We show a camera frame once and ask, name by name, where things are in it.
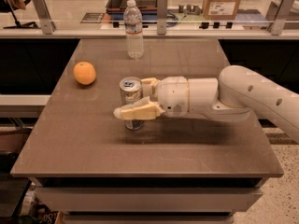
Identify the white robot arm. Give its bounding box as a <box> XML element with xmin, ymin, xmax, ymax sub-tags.
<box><xmin>114</xmin><ymin>65</ymin><xmax>299</xmax><ymax>142</ymax></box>

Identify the left metal glass bracket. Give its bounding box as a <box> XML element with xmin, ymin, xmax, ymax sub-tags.
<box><xmin>32</xmin><ymin>0</ymin><xmax>56</xmax><ymax>35</ymax></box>

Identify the orange fruit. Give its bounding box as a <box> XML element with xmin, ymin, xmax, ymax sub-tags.
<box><xmin>73</xmin><ymin>62</ymin><xmax>96</xmax><ymax>85</ymax></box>

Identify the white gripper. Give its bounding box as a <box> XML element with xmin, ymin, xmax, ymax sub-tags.
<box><xmin>113</xmin><ymin>77</ymin><xmax>188</xmax><ymax>120</ymax></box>

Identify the brown cardboard box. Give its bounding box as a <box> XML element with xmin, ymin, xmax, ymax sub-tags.
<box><xmin>202</xmin><ymin>0</ymin><xmax>241</xmax><ymax>20</ymax></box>

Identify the metal glass bracket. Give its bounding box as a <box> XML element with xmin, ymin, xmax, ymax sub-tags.
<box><xmin>267</xmin><ymin>0</ymin><xmax>299</xmax><ymax>35</ymax></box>
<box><xmin>32</xmin><ymin>0</ymin><xmax>56</xmax><ymax>35</ymax></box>
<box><xmin>157</xmin><ymin>0</ymin><xmax>168</xmax><ymax>35</ymax></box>

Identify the middle metal glass bracket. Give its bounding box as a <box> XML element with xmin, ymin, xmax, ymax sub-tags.
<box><xmin>157</xmin><ymin>0</ymin><xmax>168</xmax><ymax>35</ymax></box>

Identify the silver redbull can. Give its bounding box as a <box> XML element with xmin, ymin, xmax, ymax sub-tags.
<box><xmin>120</xmin><ymin>77</ymin><xmax>144</xmax><ymax>131</ymax></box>

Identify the clear plastic water bottle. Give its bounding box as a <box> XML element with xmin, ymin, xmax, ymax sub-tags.
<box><xmin>123</xmin><ymin>0</ymin><xmax>144</xmax><ymax>60</ymax></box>

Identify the right metal glass bracket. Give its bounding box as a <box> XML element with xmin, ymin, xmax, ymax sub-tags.
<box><xmin>267</xmin><ymin>0</ymin><xmax>299</xmax><ymax>35</ymax></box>

